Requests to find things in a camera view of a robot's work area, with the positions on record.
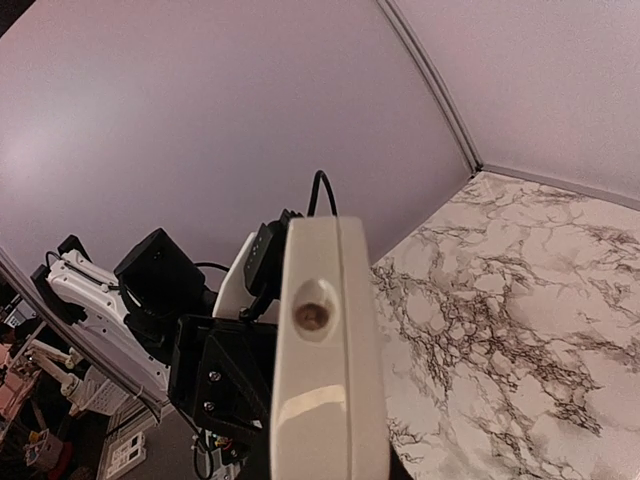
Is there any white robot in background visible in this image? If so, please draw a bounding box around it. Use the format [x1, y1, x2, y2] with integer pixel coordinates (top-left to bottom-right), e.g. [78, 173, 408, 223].
[24, 341, 129, 416]

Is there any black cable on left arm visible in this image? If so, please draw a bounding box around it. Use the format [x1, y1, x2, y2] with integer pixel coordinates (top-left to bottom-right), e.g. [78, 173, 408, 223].
[305, 169, 339, 219]

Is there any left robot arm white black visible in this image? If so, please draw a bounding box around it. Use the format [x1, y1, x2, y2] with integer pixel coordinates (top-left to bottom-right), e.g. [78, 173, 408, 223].
[32, 225, 286, 443]

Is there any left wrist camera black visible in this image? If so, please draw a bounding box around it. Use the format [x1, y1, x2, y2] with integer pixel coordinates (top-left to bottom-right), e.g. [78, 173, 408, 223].
[243, 209, 303, 299]

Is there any aluminium corner post right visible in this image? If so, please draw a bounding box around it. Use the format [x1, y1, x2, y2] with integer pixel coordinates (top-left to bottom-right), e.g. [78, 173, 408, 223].
[376, 0, 483, 177]

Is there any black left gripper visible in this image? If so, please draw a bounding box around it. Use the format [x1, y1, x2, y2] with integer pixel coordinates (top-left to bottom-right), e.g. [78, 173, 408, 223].
[168, 315, 277, 440]

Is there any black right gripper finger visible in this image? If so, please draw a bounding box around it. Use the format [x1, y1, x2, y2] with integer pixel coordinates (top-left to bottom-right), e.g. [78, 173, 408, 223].
[389, 449, 413, 480]

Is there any white remote control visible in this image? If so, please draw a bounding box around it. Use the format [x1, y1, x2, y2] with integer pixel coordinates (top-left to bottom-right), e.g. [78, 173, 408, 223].
[269, 216, 390, 479]

